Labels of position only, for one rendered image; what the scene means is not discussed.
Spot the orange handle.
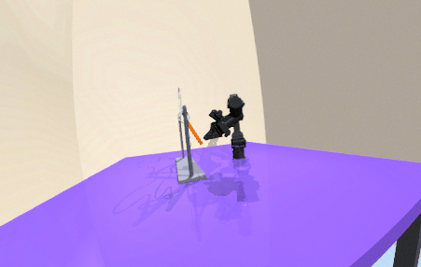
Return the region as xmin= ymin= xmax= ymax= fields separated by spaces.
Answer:
xmin=177 ymin=110 xmax=203 ymax=145

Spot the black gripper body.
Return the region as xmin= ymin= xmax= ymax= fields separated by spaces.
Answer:
xmin=210 ymin=114 xmax=235 ymax=137

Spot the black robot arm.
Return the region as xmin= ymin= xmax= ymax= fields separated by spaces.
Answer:
xmin=208 ymin=93 xmax=246 ymax=160

